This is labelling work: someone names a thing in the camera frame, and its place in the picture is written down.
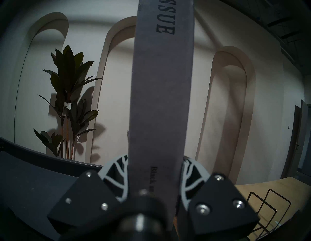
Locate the dark grey door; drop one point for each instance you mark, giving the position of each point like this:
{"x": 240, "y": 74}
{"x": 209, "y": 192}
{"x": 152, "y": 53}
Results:
{"x": 296, "y": 145}

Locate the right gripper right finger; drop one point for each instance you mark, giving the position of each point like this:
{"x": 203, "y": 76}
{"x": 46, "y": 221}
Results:
{"x": 218, "y": 206}

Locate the white plant tag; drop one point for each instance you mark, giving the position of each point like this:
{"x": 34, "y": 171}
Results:
{"x": 67, "y": 108}

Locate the light wooden table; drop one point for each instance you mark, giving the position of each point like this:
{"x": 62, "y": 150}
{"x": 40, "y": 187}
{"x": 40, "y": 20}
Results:
{"x": 294, "y": 189}

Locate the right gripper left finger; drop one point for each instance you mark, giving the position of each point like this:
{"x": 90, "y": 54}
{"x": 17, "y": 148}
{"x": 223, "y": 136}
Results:
{"x": 82, "y": 199}

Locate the tall green potted plant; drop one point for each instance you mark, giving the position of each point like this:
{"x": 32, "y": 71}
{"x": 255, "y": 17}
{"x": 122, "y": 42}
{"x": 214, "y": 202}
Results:
{"x": 68, "y": 70}

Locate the grey Special Issue book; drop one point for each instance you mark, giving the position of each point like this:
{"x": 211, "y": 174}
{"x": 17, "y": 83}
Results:
{"x": 160, "y": 97}

